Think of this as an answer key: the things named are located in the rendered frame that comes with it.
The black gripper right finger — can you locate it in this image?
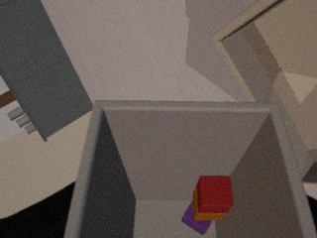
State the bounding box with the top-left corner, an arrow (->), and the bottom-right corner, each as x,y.
306,194 -> 317,232

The purple block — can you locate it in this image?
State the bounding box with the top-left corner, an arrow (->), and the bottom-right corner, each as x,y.
181,201 -> 212,235

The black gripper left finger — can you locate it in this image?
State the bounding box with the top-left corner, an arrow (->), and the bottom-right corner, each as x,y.
0,181 -> 75,238

